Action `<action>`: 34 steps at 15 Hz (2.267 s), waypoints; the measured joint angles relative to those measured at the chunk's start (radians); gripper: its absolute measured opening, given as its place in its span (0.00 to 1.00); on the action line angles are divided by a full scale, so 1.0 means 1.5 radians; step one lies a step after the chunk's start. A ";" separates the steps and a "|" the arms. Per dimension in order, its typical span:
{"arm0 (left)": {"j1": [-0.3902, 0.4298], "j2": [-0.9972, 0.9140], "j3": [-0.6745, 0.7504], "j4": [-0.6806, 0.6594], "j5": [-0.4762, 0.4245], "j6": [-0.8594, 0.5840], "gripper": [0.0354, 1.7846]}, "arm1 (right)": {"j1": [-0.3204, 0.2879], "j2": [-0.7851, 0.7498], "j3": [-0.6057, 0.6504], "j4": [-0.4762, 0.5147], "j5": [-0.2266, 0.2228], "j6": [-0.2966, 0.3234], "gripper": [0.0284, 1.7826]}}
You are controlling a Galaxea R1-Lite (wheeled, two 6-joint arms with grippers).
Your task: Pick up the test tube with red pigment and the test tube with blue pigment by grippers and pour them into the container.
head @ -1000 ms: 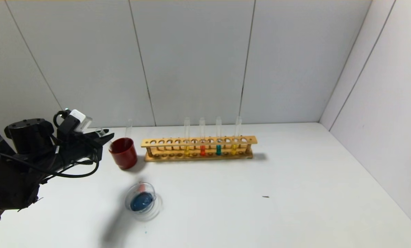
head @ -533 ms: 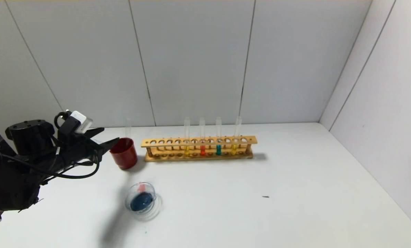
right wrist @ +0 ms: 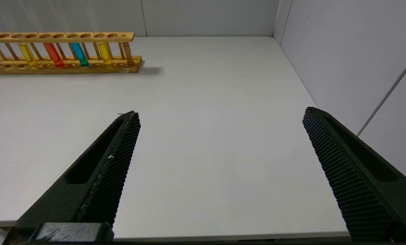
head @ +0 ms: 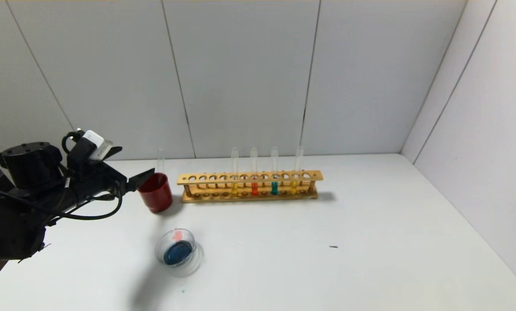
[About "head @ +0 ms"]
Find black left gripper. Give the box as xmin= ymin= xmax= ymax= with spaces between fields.
xmin=70 ymin=146 xmax=155 ymax=204

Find yellow pigment glass test tube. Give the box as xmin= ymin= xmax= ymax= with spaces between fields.
xmin=230 ymin=146 xmax=239 ymax=196
xmin=290 ymin=146 xmax=304 ymax=194

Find wooden test tube rack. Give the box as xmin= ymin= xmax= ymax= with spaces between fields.
xmin=177 ymin=170 xmax=324 ymax=203

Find blue pigment glass test tube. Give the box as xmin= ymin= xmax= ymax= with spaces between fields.
xmin=271 ymin=146 xmax=279 ymax=195

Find dark red plastic cup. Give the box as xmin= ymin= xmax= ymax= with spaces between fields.
xmin=137 ymin=172 xmax=173 ymax=213

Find clear glass spouted dish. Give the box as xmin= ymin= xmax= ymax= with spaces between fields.
xmin=155 ymin=228 xmax=204 ymax=277

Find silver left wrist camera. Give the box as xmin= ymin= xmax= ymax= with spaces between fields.
xmin=68 ymin=130 xmax=113 ymax=171

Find thick black camera cable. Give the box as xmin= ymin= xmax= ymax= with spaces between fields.
xmin=0 ymin=132 xmax=123 ymax=221

